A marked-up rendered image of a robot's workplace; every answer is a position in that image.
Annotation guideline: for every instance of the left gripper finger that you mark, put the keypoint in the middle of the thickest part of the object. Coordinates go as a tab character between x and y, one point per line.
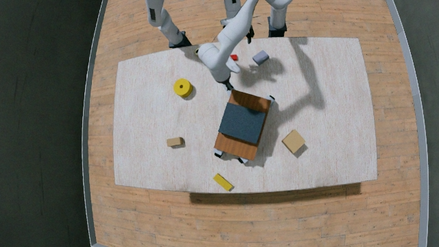
229	87

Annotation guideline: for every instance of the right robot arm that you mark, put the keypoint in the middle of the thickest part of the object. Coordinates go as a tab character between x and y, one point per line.
157	16

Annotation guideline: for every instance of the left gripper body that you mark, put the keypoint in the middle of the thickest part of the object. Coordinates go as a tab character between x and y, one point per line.
226	81

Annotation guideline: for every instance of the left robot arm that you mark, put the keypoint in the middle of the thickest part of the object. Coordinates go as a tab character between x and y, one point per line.
217	60

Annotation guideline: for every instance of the yellow short cylinder with center hole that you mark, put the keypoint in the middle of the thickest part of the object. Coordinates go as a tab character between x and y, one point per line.
183	87

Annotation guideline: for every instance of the yellow rectangular bar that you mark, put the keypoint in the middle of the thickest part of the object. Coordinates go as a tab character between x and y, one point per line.
222	181

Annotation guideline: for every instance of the tan cardboard box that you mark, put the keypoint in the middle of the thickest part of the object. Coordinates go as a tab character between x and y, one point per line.
293	141

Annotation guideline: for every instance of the small tan wooden block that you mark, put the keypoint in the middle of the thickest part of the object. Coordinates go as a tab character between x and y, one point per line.
174	141

